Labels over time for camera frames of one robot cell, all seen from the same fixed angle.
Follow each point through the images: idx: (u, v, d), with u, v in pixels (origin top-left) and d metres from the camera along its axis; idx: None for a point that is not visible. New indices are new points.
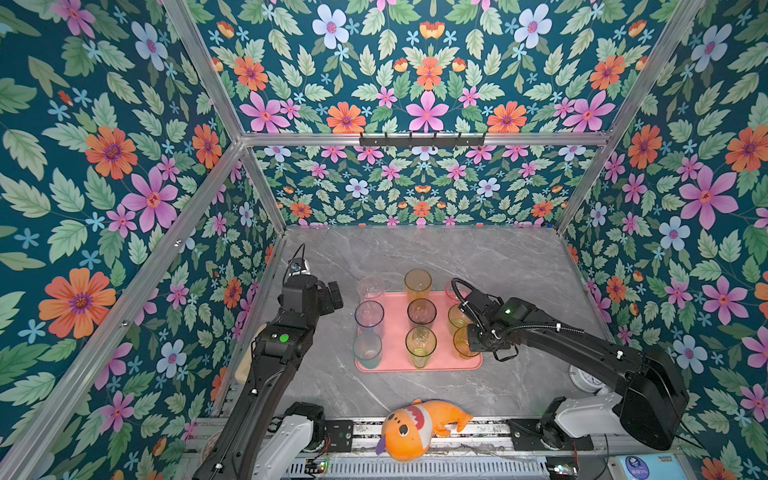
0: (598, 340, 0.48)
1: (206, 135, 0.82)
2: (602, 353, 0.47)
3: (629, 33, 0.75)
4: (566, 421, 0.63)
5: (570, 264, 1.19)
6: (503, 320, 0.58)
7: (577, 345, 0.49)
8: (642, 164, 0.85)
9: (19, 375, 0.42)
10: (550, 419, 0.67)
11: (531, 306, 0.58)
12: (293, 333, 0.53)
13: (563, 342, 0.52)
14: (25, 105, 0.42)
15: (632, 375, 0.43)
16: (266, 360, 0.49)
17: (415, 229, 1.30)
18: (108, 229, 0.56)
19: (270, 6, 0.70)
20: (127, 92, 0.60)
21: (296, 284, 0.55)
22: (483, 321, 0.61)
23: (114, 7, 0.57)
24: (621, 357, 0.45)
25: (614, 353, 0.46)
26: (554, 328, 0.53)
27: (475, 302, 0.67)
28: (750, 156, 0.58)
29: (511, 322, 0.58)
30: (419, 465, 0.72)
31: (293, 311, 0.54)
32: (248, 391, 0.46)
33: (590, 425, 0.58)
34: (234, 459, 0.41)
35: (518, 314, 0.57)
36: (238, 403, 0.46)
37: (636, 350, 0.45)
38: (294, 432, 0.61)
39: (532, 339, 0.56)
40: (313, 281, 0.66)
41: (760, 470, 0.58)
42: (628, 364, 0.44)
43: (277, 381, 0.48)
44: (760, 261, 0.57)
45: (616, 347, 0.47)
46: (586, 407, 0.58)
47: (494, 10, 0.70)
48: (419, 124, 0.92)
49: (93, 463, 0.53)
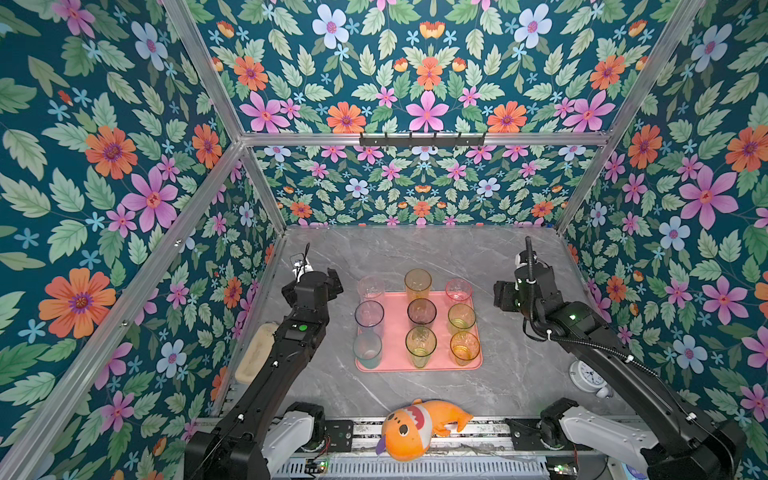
0: (671, 393, 0.42)
1: (206, 135, 0.82)
2: (670, 407, 0.41)
3: (629, 33, 0.75)
4: (569, 429, 0.63)
5: (570, 264, 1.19)
6: (567, 325, 0.52)
7: (642, 385, 0.44)
8: (642, 164, 0.85)
9: (19, 375, 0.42)
10: (550, 414, 0.68)
11: (598, 323, 0.50)
12: (310, 325, 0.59)
13: (626, 374, 0.46)
14: (25, 105, 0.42)
15: (697, 445, 0.38)
16: (288, 341, 0.56)
17: (415, 229, 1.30)
18: (108, 229, 0.56)
19: (270, 6, 0.70)
20: (127, 92, 0.60)
21: (309, 282, 0.60)
22: (540, 314, 0.59)
23: (114, 7, 0.57)
24: (691, 419, 0.40)
25: (684, 412, 0.41)
26: (624, 358, 0.46)
27: (542, 285, 0.57)
28: (750, 156, 0.58)
29: (574, 331, 0.51)
30: (419, 464, 0.72)
31: (307, 309, 0.60)
32: (269, 363, 0.52)
33: (596, 442, 0.58)
34: (255, 413, 0.45)
35: (583, 326, 0.50)
36: (260, 373, 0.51)
37: (710, 419, 0.40)
38: (295, 424, 0.61)
39: (590, 357, 0.51)
40: (325, 279, 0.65)
41: (761, 470, 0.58)
42: (696, 429, 0.39)
43: (296, 357, 0.54)
44: (760, 261, 0.57)
45: (689, 407, 0.41)
46: (605, 431, 0.55)
47: (494, 10, 0.70)
48: (419, 124, 0.92)
49: (92, 463, 0.53)
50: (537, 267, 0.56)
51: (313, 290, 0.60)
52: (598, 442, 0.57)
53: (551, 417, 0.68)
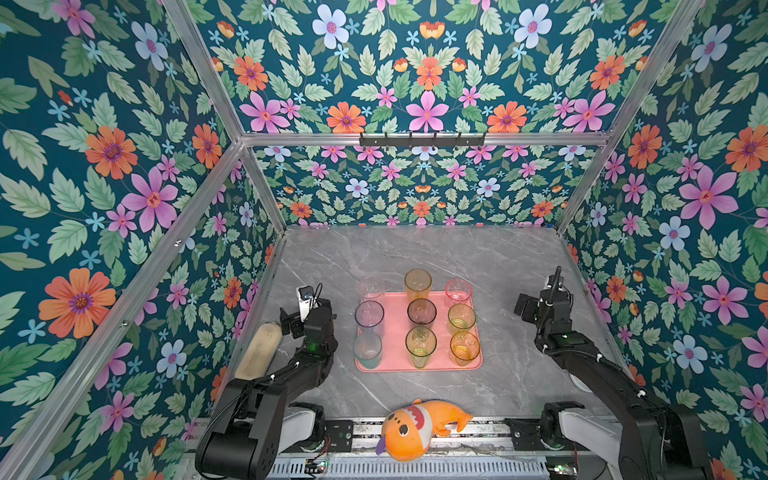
0: (630, 381, 0.49)
1: (206, 134, 0.82)
2: (622, 386, 0.49)
3: (629, 34, 0.75)
4: (565, 423, 0.64)
5: (570, 264, 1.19)
6: (559, 341, 0.64)
7: (604, 373, 0.52)
8: (642, 164, 0.85)
9: (19, 375, 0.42)
10: (552, 408, 0.70)
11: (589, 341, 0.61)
12: (319, 349, 0.70)
13: (595, 368, 0.55)
14: (25, 105, 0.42)
15: (638, 407, 0.44)
16: (304, 357, 0.67)
17: (415, 229, 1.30)
18: (108, 229, 0.56)
19: (270, 6, 0.70)
20: (127, 92, 0.60)
21: (316, 320, 0.68)
22: (546, 331, 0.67)
23: (114, 7, 0.57)
24: (640, 395, 0.46)
25: (636, 391, 0.47)
26: (593, 356, 0.57)
27: (558, 310, 0.68)
28: (750, 156, 0.58)
29: (563, 344, 0.64)
30: (419, 465, 0.72)
31: (317, 344, 0.68)
32: (292, 362, 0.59)
33: (586, 437, 0.58)
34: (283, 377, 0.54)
35: (578, 343, 0.61)
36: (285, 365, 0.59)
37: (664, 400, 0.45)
38: (299, 417, 0.61)
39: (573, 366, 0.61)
40: (330, 316, 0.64)
41: (761, 470, 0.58)
42: (643, 402, 0.45)
43: (309, 368, 0.62)
44: (760, 261, 0.57)
45: (642, 388, 0.48)
46: (596, 426, 0.56)
47: (494, 10, 0.70)
48: (419, 124, 0.92)
49: (92, 463, 0.53)
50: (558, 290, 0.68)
51: (321, 330, 0.68)
52: (588, 439, 0.57)
53: (552, 410, 0.69)
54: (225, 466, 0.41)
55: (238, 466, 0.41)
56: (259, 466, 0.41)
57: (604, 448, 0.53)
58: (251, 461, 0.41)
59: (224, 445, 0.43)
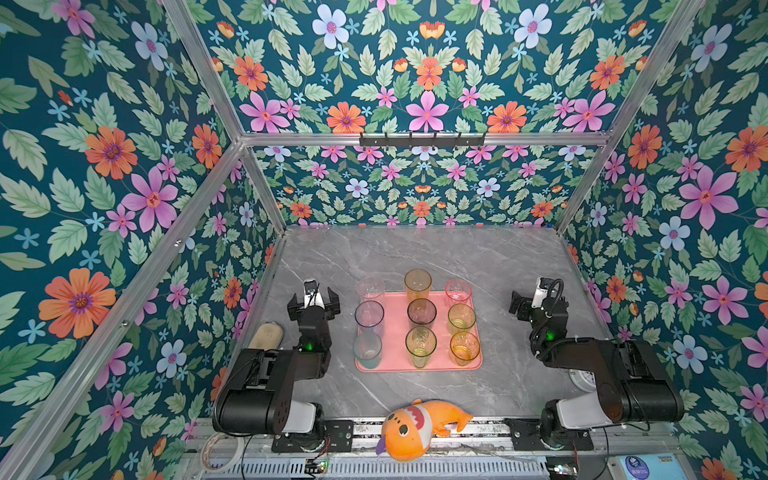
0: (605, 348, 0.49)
1: (206, 134, 0.82)
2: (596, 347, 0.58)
3: (629, 34, 0.75)
4: (562, 415, 0.65)
5: (570, 264, 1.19)
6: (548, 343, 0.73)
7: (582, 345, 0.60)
8: (642, 164, 0.85)
9: (19, 375, 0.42)
10: (553, 405, 0.70)
11: None
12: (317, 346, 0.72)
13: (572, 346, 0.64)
14: (25, 105, 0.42)
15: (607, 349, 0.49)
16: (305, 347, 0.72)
17: (415, 229, 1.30)
18: (108, 229, 0.56)
19: (270, 6, 0.70)
20: (127, 92, 0.60)
21: (311, 318, 0.69)
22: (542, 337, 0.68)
23: (114, 7, 0.57)
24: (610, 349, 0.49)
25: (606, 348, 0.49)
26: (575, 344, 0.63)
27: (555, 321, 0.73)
28: (750, 156, 0.58)
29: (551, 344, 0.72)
30: (419, 464, 0.72)
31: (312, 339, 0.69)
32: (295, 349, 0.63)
33: (580, 410, 0.60)
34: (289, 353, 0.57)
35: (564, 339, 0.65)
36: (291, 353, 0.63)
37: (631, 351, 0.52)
38: (301, 405, 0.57)
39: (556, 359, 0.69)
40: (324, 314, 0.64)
41: (760, 470, 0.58)
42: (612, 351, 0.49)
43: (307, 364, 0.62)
44: (760, 261, 0.57)
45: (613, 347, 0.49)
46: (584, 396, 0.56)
47: (494, 10, 0.70)
48: (419, 124, 0.92)
49: (93, 463, 0.53)
50: (559, 301, 0.73)
51: (314, 329, 0.68)
52: (586, 411, 0.58)
53: (553, 408, 0.69)
54: (240, 422, 0.43)
55: (253, 422, 0.43)
56: (274, 421, 0.44)
57: (598, 407, 0.54)
58: (267, 416, 0.43)
59: (237, 406, 0.44)
